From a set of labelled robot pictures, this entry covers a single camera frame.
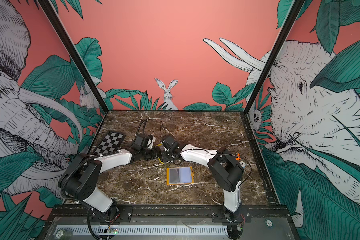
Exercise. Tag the black frame post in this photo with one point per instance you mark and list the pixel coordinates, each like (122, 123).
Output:
(55, 21)
(287, 25)

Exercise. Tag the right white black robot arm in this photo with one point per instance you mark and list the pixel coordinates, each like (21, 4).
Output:
(225, 168)

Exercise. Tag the yellow plastic card tray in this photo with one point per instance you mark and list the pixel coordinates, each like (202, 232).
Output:
(162, 153)

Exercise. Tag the black white checkerboard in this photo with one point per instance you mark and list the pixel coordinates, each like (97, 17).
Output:
(110, 143)

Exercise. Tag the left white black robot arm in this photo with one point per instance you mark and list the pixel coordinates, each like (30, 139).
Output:
(79, 181)

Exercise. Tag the yellow leather card holder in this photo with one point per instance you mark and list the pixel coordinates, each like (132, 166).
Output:
(186, 176)

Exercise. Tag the white slotted cable duct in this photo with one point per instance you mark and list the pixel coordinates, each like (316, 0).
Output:
(129, 230)

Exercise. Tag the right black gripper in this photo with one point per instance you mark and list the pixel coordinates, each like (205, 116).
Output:
(164, 158)

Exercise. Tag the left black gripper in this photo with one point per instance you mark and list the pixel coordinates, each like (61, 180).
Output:
(154, 155)

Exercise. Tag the right black frame post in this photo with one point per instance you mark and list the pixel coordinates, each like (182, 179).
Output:
(287, 25)

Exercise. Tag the left black frame post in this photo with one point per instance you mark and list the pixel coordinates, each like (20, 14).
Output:
(55, 21)

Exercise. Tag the black front rail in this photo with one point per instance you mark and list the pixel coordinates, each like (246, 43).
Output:
(216, 212)

